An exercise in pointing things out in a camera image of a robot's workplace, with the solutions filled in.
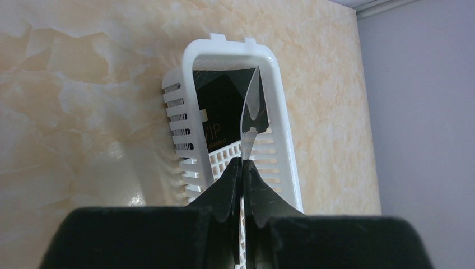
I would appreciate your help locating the black card in tray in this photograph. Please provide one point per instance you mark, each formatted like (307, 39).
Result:
(222, 96)

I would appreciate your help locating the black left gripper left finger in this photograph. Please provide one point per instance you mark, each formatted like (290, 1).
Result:
(203, 234)

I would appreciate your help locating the white perforated plastic tray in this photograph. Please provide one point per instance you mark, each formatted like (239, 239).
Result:
(272, 152)

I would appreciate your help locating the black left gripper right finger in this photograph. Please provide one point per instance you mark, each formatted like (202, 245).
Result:
(280, 236)

